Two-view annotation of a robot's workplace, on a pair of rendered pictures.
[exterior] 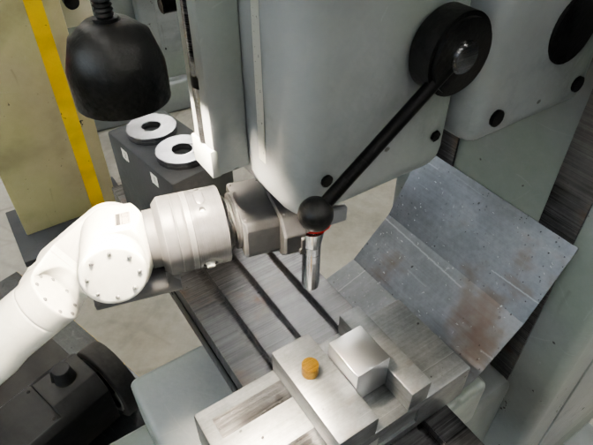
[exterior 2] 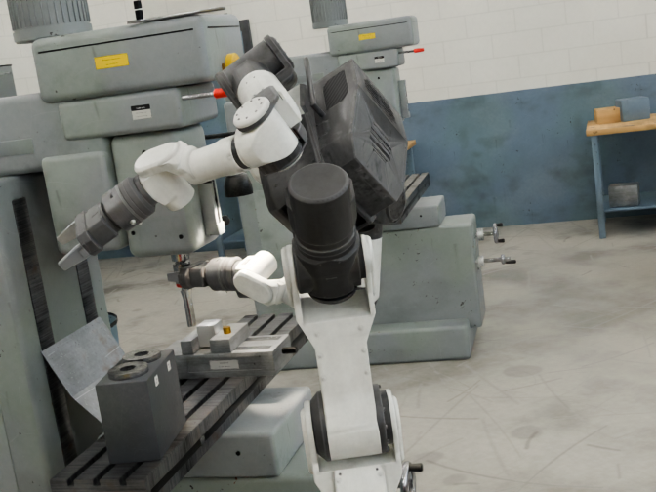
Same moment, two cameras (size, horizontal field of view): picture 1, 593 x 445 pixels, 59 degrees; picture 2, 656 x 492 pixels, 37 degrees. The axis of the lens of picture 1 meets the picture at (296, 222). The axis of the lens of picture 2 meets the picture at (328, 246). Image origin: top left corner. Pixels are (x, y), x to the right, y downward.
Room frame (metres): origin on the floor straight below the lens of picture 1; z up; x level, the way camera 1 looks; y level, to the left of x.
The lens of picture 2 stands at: (1.78, 2.20, 1.76)
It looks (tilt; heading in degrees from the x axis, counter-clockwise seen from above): 11 degrees down; 231
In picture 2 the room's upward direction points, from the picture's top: 8 degrees counter-clockwise
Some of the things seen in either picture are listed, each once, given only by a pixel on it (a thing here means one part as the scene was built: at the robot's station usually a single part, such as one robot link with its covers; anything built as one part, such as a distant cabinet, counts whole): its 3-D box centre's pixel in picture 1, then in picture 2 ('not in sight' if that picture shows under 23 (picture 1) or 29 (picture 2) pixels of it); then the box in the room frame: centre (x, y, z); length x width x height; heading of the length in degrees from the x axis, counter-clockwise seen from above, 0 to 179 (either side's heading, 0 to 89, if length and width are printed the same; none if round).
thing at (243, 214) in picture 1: (238, 221); (211, 274); (0.45, 0.07, 1.24); 0.13 x 0.12 x 0.10; 20
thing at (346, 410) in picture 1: (322, 391); (229, 337); (0.36, -0.03, 1.03); 0.15 x 0.06 x 0.04; 34
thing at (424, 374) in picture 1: (336, 395); (223, 349); (0.37, -0.05, 0.99); 0.35 x 0.15 x 0.11; 124
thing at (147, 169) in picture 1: (174, 182); (142, 401); (0.79, 0.23, 1.04); 0.22 x 0.12 x 0.20; 43
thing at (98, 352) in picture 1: (110, 378); not in sight; (0.71, 0.45, 0.50); 0.20 x 0.05 x 0.20; 51
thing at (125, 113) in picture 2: not in sight; (140, 110); (0.50, -0.06, 1.68); 0.34 x 0.24 x 0.10; 124
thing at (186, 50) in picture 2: not in sight; (141, 58); (0.49, -0.03, 1.81); 0.47 x 0.26 x 0.16; 124
